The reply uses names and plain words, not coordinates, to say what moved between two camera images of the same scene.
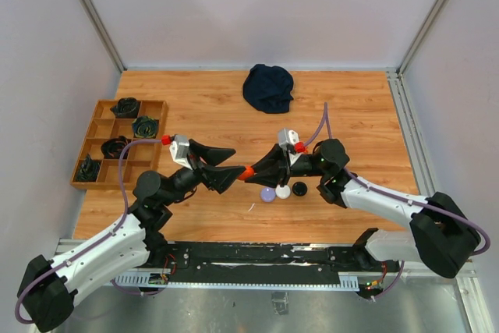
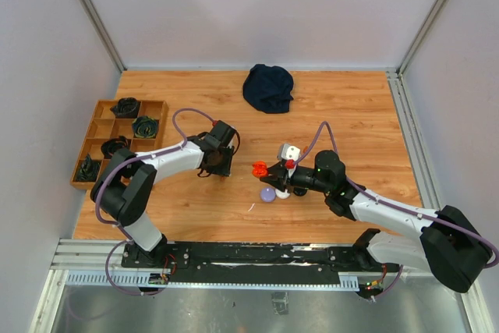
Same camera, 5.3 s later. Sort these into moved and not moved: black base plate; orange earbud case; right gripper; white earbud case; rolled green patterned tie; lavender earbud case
Moved: orange earbud case; right gripper
Not moved: rolled green patterned tie; lavender earbud case; black base plate; white earbud case
